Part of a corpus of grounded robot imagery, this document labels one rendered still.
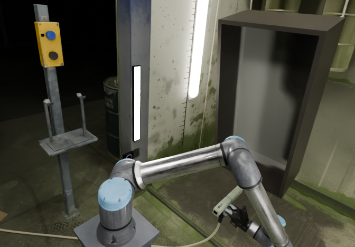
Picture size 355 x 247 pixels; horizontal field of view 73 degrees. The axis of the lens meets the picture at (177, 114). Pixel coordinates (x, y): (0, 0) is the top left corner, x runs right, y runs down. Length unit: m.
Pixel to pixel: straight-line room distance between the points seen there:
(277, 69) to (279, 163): 0.83
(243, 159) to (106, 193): 0.62
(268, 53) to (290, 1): 0.99
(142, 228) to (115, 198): 0.30
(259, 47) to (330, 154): 1.40
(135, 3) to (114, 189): 1.19
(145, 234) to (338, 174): 1.99
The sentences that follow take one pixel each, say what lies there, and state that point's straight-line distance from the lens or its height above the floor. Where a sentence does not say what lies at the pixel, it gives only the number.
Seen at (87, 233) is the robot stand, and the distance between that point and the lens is 1.38.
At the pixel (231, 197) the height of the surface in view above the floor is 0.55.
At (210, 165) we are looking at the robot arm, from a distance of 1.20.
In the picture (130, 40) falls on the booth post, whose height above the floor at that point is 1.45.
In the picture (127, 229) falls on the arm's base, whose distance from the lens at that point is 1.27.
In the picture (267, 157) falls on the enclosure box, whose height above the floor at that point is 0.53.
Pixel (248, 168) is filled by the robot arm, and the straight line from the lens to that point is 1.11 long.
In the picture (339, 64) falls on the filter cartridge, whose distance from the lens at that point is 2.63.
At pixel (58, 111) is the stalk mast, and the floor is 0.97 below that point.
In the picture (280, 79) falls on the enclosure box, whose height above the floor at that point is 1.27.
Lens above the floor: 1.68
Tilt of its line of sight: 24 degrees down
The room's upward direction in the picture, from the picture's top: 5 degrees clockwise
